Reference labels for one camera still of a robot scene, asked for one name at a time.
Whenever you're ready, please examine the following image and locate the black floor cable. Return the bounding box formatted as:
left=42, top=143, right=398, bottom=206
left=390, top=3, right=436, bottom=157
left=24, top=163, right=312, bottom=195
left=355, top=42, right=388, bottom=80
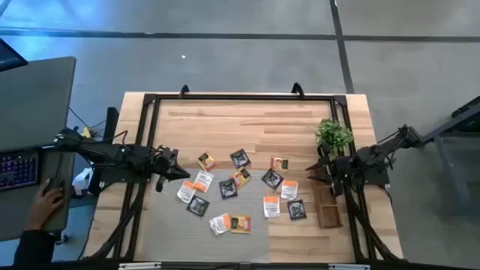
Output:
left=68, top=107, right=108, bottom=131

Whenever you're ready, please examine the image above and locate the grey woven placemat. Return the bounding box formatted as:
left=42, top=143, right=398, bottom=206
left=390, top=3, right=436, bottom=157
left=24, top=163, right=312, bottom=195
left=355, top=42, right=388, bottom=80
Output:
left=133, top=167, right=271, bottom=263

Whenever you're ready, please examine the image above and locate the white plastic object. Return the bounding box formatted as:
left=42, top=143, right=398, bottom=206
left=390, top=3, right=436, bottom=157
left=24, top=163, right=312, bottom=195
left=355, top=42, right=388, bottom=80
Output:
left=71, top=167, right=95, bottom=198

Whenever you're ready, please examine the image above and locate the black metal table frame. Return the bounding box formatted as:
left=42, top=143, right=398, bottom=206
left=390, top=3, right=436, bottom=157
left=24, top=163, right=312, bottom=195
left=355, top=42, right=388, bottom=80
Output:
left=84, top=92, right=404, bottom=270

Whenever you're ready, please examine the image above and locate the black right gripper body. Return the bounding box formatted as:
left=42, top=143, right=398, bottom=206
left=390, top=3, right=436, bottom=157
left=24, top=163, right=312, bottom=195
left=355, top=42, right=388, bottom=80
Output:
left=318, top=145, right=357, bottom=198

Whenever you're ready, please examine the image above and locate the black upright post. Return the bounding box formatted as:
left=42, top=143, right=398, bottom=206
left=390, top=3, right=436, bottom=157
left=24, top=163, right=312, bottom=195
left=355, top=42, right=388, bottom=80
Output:
left=106, top=106, right=121, bottom=143

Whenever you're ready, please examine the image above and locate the person's hand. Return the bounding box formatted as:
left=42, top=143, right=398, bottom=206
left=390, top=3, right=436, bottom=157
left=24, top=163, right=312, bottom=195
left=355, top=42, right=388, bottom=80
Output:
left=25, top=178, right=65, bottom=232

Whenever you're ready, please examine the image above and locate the dark metal side table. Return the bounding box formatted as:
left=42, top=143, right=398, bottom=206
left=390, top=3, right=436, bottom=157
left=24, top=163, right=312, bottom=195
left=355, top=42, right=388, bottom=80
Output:
left=414, top=95, right=480, bottom=221

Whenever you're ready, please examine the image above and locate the black desk foot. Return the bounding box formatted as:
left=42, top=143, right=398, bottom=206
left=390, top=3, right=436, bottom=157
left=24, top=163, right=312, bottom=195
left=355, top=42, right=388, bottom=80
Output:
left=52, top=231, right=71, bottom=245

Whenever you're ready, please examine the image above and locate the orange mango tea packet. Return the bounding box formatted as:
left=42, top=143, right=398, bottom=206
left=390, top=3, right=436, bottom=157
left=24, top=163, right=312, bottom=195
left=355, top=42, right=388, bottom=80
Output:
left=229, top=214, right=252, bottom=235
left=196, top=151, right=218, bottom=173
left=230, top=166, right=252, bottom=189
left=269, top=155, right=290, bottom=173

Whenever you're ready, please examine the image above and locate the backlit black keyboard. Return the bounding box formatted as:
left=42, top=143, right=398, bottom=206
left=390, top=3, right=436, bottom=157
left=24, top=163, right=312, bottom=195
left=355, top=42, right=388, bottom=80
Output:
left=0, top=149, right=41, bottom=192

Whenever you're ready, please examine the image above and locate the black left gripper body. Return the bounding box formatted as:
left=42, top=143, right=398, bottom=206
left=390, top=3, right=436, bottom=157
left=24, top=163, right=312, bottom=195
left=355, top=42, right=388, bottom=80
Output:
left=151, top=147, right=180, bottom=193

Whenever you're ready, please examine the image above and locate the person's forearm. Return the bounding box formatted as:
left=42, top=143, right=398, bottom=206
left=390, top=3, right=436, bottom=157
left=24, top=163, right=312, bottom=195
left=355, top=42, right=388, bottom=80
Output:
left=13, top=228, right=57, bottom=267

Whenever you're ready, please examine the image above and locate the black blackcurrant tea packet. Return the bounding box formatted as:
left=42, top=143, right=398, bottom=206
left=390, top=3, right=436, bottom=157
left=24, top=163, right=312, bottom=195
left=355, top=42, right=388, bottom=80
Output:
left=186, top=195, right=211, bottom=218
left=260, top=168, right=285, bottom=191
left=229, top=148, right=252, bottom=170
left=286, top=199, right=308, bottom=221
left=218, top=178, right=239, bottom=200

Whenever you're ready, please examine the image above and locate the dark computer monitor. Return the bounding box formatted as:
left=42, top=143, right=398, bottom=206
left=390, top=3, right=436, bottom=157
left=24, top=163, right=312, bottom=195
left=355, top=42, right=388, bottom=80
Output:
left=0, top=37, right=29, bottom=73

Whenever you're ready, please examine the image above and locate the green potted plant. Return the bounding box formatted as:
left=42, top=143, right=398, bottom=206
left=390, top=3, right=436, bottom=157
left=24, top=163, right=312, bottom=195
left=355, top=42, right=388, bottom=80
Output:
left=313, top=118, right=356, bottom=158

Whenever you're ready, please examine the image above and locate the grey keyboard desk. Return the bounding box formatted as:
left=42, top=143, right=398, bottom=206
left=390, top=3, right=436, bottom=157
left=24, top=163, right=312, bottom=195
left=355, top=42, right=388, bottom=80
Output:
left=0, top=144, right=77, bottom=243

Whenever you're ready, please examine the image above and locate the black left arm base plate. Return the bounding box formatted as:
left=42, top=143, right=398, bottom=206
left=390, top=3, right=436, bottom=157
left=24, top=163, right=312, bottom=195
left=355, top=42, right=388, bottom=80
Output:
left=97, top=164, right=154, bottom=185

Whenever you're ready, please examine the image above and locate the wooden compartment tea box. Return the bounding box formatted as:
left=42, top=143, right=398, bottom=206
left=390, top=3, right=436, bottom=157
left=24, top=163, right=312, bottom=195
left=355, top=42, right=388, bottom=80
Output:
left=312, top=166, right=344, bottom=230

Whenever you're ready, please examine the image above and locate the white metal bracket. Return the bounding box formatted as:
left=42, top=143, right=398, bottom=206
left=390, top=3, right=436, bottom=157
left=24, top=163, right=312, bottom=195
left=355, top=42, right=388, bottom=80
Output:
left=328, top=263, right=371, bottom=270
left=118, top=262, right=162, bottom=270

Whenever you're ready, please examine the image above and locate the white orange tea packet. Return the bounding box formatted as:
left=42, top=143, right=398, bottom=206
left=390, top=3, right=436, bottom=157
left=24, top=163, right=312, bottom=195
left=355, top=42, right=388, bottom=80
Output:
left=176, top=179, right=197, bottom=204
left=208, top=212, right=232, bottom=236
left=262, top=196, right=281, bottom=218
left=280, top=179, right=299, bottom=201
left=192, top=170, right=215, bottom=194

